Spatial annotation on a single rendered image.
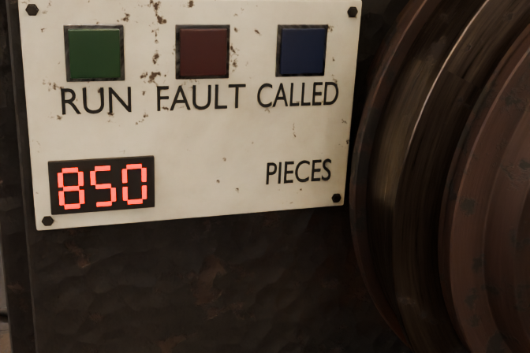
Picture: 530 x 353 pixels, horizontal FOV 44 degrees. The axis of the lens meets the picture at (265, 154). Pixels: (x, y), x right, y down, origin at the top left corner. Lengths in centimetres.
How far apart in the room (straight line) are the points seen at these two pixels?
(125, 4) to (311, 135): 18
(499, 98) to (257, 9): 19
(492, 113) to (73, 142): 30
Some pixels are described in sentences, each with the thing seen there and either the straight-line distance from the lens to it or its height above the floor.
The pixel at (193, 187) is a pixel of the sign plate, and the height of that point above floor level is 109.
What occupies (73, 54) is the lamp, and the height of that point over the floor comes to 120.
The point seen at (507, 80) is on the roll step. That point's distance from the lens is 44.
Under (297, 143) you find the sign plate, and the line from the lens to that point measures 55.
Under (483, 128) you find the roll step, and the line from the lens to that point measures 44.
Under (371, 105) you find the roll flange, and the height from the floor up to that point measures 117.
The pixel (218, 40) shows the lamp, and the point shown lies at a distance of 51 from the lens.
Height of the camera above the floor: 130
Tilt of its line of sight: 20 degrees down
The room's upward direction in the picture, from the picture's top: 3 degrees clockwise
